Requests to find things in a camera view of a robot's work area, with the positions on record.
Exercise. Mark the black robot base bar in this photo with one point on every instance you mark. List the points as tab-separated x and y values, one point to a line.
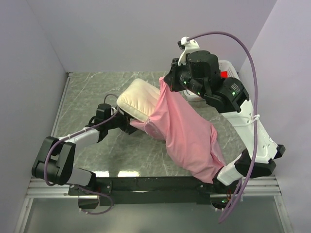
111	191

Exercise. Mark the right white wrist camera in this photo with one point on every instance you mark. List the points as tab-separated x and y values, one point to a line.
187	46

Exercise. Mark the red and white cloth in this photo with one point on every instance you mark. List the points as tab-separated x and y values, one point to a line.
224	74

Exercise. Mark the white plastic basket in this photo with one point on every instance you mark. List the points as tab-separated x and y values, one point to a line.
224	65

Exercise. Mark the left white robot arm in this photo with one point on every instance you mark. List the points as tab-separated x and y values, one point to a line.
55	160

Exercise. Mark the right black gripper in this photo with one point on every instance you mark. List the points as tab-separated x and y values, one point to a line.
171	78

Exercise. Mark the pink pillowcase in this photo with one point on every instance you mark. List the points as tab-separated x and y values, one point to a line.
191	141

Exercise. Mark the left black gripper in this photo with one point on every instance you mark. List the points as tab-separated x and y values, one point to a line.
126	126

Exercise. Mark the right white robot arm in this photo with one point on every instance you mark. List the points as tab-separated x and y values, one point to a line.
232	101

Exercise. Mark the cream pillow with bear print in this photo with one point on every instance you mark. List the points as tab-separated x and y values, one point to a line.
139	99

